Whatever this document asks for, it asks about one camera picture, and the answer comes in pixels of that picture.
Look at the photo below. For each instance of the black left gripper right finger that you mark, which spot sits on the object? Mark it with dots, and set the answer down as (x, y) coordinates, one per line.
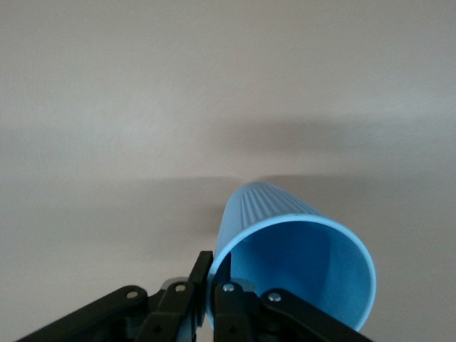
(242, 313)

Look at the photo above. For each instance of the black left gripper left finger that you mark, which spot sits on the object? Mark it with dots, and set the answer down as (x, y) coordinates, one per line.
(171, 306)

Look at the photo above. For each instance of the ribbed blue plastic cup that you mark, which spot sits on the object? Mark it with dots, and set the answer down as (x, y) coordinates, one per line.
(303, 256)

